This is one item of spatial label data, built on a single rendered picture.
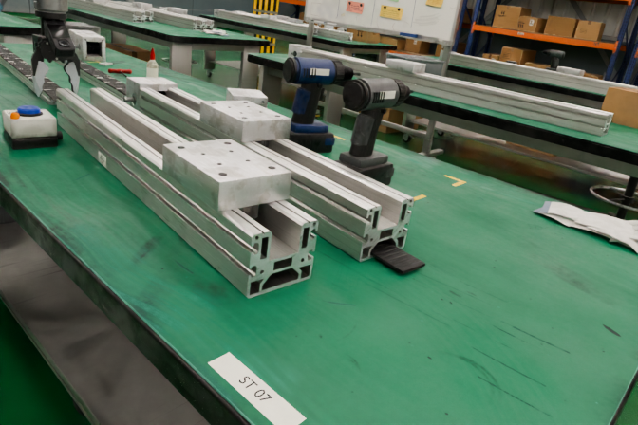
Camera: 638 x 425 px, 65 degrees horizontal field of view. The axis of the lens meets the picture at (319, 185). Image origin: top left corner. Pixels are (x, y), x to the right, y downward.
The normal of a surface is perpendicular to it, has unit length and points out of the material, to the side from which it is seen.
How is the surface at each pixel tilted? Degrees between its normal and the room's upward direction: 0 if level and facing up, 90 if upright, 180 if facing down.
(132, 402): 0
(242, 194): 90
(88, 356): 0
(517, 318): 0
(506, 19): 91
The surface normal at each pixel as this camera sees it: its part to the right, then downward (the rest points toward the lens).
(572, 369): 0.13, -0.93
